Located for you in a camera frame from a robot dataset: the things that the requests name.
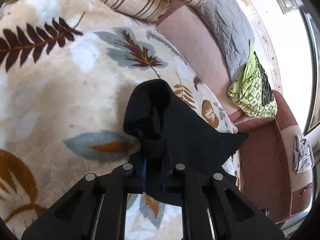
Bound black pants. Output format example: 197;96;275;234
123;79;248;206

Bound pink brown sofa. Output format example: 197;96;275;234
156;0;314;224

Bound grey white cloth on armrest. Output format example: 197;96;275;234
293;135;315;174

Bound green patterned folded cloth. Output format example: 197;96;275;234
228;41;278;119

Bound dark grey fuzzy item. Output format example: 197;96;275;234
254;52;274;106

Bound leaf pattern fleece blanket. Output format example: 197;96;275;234
1;0;237;239

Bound grey quilted pillow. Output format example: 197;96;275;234
194;0;255;82

